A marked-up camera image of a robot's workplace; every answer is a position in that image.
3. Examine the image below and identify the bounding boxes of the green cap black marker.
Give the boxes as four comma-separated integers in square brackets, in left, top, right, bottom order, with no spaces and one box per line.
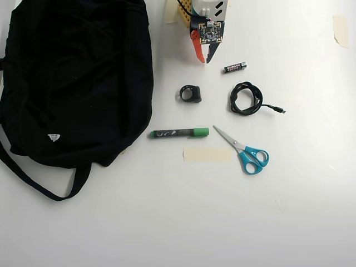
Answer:
[147,127,210,140]

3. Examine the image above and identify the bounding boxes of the black fabric bag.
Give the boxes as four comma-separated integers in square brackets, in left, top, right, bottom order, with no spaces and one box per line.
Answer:
[0,0,155,202]

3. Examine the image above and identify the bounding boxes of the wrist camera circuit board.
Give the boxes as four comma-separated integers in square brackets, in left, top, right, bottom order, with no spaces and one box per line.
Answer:
[197,22,225,46]

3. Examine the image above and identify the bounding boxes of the blue handled scissors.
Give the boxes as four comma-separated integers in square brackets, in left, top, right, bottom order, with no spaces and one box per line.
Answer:
[212,125,270,175]

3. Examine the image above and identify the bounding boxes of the black coiled USB cable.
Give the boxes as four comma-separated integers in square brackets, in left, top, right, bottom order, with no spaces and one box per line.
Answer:
[229,81,287,116]

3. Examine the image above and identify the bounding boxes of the black AA battery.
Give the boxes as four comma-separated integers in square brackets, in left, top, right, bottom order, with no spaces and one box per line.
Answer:
[222,62,248,75]

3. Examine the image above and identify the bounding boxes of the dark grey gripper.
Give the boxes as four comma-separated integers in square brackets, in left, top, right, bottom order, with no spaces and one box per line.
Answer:
[190,15,224,65]

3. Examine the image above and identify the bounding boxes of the yellow perforated robot base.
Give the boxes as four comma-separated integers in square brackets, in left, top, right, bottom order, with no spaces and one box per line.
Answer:
[176,0,193,29]

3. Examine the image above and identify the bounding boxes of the long beige masking tape strip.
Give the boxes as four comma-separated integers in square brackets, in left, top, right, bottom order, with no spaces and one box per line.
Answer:
[182,146,233,164]

